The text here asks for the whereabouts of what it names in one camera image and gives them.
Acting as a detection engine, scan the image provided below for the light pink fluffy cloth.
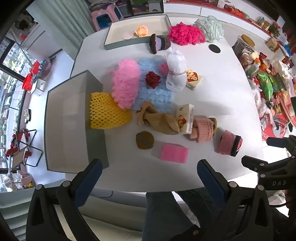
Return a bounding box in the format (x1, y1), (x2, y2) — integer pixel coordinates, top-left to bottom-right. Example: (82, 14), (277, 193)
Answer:
(109, 59), (141, 109)

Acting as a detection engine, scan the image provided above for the tan sock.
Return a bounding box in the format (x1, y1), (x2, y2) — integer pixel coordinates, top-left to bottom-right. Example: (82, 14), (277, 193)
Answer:
(135, 101), (180, 135)

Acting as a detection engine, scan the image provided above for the red plastic basin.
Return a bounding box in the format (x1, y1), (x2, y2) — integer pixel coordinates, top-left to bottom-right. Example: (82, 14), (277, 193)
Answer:
(30, 61), (41, 75)
(22, 74), (33, 91)

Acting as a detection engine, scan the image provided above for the hot pink fluffy yarn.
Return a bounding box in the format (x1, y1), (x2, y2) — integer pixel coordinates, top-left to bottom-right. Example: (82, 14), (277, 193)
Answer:
(168, 24), (206, 46)

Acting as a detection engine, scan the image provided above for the yellow foam net sleeve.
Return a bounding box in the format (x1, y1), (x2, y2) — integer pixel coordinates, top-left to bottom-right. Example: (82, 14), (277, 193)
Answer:
(89, 92), (133, 129)

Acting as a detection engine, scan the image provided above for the glass jar with gold lid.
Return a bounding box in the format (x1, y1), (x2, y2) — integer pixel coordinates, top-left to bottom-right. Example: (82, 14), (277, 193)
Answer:
(232, 34), (256, 67)

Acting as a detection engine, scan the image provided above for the pink sponge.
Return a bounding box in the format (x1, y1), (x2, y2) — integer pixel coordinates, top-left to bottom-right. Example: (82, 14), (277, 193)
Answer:
(151, 140), (189, 164)

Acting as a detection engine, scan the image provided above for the black folding chair frame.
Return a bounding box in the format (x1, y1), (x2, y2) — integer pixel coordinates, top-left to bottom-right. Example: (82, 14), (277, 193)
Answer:
(5, 129), (43, 167)

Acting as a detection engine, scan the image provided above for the orange print tissue pack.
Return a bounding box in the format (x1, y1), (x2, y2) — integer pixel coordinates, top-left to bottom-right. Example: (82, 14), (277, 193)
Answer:
(185, 68), (203, 90)

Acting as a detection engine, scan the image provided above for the white low cabinet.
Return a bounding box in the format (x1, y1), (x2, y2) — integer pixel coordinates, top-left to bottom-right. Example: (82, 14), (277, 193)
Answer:
(14, 23), (63, 56)

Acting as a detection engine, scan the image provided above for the cream print tissue pack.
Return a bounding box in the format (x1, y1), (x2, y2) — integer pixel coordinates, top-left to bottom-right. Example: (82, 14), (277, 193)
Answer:
(175, 103), (195, 135)

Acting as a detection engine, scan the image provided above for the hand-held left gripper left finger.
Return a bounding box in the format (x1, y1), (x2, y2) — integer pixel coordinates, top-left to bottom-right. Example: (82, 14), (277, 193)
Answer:
(26, 159), (103, 241)

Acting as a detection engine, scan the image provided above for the pink plastic stool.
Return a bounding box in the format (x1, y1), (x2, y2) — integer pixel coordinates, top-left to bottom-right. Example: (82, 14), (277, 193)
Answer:
(91, 5), (123, 32)

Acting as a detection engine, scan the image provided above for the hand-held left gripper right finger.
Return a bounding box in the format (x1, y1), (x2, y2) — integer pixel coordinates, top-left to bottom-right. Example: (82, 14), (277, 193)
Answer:
(197, 159), (273, 241)

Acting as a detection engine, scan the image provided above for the pink knit sock roll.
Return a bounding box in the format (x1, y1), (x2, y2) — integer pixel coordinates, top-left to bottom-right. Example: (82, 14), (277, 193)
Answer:
(189, 116), (218, 143)

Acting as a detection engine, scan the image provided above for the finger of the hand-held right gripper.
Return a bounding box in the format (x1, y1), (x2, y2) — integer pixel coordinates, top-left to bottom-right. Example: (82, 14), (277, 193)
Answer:
(266, 137), (296, 149)
(241, 156), (278, 174)

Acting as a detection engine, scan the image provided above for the pink and black sock roll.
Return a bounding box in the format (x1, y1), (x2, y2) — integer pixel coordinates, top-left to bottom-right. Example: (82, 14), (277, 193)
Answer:
(217, 130), (244, 157)

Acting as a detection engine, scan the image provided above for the glass display cabinet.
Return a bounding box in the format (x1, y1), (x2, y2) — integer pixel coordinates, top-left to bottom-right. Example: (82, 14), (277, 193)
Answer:
(129, 0), (162, 16)

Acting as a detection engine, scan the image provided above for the dark red fabric flower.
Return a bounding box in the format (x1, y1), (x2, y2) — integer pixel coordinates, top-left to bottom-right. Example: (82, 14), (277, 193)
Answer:
(145, 71), (162, 89)

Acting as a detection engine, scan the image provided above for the person's jeans leg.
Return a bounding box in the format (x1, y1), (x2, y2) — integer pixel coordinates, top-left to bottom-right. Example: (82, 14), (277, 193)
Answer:
(142, 188), (232, 241)

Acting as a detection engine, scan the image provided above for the mint green bath pouf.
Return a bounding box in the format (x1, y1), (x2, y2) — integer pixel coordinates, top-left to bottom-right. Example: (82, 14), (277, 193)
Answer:
(194, 16), (224, 43)

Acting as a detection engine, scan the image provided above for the light blue fluffy mat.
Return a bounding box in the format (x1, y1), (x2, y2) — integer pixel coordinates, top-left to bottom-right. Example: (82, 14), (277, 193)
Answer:
(133, 57), (175, 110)

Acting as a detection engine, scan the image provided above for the large grey cardboard box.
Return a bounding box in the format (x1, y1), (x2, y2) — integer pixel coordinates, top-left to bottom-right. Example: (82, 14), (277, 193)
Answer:
(44, 70), (109, 174)

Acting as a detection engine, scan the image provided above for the red display ledge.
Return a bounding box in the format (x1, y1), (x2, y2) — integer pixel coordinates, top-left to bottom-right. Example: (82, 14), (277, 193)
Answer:
(208, 0), (287, 35)

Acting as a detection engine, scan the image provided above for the pile of snack packets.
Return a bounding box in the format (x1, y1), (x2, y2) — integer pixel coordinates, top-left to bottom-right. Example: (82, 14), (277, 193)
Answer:
(245, 35), (296, 144)

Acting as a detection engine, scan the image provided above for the white printed sack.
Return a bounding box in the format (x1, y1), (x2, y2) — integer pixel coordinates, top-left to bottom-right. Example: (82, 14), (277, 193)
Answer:
(88, 0), (118, 11)

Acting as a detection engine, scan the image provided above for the brown round pad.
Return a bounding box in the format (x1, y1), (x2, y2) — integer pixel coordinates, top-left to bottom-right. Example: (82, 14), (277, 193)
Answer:
(135, 131), (154, 150)

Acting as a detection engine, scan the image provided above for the purple basin with clothes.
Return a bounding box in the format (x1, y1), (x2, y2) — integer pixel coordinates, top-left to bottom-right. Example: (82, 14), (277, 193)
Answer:
(32, 56), (56, 81)

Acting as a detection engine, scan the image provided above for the pale green curtain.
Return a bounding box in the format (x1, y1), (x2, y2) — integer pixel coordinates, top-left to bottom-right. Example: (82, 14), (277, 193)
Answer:
(0, 188), (58, 241)
(35, 0), (95, 44)

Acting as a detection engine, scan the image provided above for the white drawstring bag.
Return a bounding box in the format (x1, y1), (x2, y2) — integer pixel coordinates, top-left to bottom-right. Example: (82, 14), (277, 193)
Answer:
(165, 47), (187, 91)

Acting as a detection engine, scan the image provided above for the shallow grey tray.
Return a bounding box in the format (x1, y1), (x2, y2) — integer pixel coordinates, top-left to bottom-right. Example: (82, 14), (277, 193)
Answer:
(104, 14), (172, 50)

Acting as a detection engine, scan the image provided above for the small white wooden stool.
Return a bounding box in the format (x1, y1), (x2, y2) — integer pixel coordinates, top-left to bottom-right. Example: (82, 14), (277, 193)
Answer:
(31, 79), (48, 94)

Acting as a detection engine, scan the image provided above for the orange fabric flower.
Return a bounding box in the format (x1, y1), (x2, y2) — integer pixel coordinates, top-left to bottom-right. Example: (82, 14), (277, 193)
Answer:
(135, 25), (149, 37)

